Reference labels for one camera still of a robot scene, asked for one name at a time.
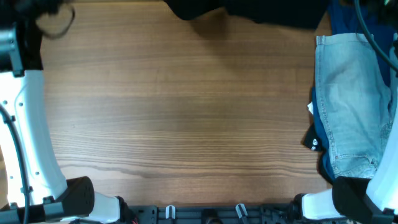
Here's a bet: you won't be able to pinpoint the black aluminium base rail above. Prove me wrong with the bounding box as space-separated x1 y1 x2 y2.
124 203 346 224

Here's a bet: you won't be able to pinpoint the left black camera cable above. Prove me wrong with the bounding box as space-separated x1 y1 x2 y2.
0 4 76 224

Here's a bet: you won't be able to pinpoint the blue garment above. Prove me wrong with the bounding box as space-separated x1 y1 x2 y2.
326 0 398 88

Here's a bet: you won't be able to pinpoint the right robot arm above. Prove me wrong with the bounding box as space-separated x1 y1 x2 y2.
285 1 397 223

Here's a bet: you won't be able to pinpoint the black garment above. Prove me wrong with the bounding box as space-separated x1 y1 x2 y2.
164 0 330 29

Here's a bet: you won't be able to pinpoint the black tag with logo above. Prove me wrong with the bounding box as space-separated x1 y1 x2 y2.
302 124 322 151

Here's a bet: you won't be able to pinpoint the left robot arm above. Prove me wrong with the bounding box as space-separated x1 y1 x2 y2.
1 1 132 223

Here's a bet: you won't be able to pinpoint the light blue jeans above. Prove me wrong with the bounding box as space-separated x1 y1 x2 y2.
315 33 396 179

